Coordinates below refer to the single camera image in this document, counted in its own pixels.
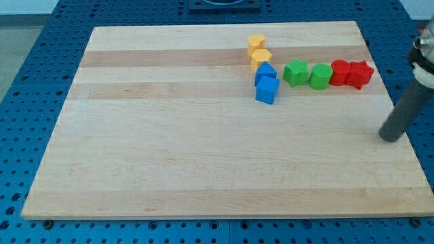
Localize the blue cube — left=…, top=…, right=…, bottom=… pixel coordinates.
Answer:
left=255, top=76, right=280, bottom=104

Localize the yellow hexagon block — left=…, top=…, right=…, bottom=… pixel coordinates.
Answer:
left=250, top=49, right=273, bottom=71

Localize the wooden board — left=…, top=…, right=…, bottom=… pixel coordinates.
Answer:
left=21, top=21, right=433, bottom=220

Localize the blue pentagon block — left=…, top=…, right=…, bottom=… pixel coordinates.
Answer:
left=254, top=62, right=277, bottom=87

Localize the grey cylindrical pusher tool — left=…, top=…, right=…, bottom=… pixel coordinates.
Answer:
left=378, top=79, right=433, bottom=142

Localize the green star block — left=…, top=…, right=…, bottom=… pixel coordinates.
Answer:
left=283, top=59, right=309, bottom=87

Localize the red star block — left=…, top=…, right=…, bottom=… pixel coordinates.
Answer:
left=345, top=60, right=374, bottom=90

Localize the yellow heart block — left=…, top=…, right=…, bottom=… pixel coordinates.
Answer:
left=248, top=34, right=266, bottom=57

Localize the red cylinder block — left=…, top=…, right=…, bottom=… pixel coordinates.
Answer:
left=330, top=60, right=351, bottom=86

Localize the green cylinder block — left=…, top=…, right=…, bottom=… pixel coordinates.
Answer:
left=309, top=64, right=333, bottom=90

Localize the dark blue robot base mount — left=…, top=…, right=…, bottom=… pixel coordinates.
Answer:
left=188, top=0, right=261, bottom=12

